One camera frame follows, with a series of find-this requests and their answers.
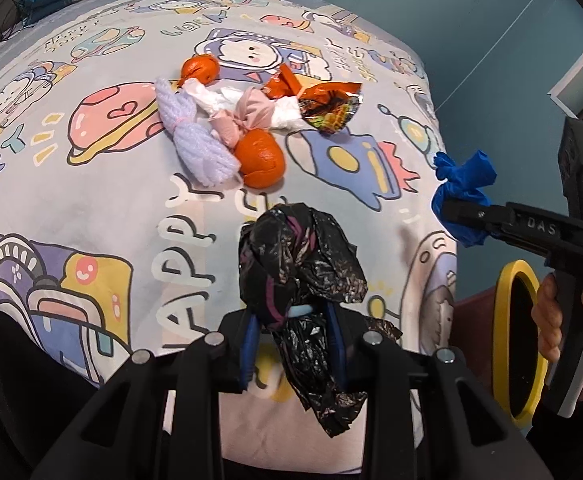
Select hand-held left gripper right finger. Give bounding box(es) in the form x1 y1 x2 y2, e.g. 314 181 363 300
324 302 555 480

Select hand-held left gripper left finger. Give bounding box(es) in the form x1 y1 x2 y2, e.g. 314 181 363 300
32 307 262 480

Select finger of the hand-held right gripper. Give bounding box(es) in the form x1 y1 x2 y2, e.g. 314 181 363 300
444 199 518 242

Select blue rubber glove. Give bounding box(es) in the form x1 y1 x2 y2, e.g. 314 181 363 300
431 148 497 249

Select yellow rimmed trash bin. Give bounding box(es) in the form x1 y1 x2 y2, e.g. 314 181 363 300
491 259 543 429

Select black plastic bag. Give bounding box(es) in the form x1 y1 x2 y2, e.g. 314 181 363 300
238 203 403 439

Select knotted pink cloth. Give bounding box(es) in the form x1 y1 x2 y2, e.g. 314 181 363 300
208 87 280 149

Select white tissue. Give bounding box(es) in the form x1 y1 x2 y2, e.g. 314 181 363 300
182 79 245 119

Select person's right forearm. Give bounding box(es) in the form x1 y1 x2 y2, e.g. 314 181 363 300
529 385 583 480

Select person's right hand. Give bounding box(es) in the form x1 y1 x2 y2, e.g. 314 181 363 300
530 271 583 402

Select shiny foil snack wrapper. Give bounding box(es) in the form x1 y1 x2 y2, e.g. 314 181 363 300
298 82 363 136

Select orange mandarin near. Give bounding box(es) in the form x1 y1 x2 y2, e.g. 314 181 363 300
234 128 287 189

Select purple foam fruit net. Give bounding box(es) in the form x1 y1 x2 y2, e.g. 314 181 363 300
154 77 239 189

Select person's dark pants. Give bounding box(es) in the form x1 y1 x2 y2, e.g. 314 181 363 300
0 307 118 480

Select small orange wrapper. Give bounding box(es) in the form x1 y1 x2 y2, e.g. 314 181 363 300
264 63 305 100

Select bed with cartoon sheet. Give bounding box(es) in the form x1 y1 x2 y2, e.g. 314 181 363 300
0 0 459 476

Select orange mandarin peel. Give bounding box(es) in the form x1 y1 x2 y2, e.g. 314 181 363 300
178 53 221 86

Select black charger cable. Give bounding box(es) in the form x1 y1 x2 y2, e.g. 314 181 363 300
0 0 38 43

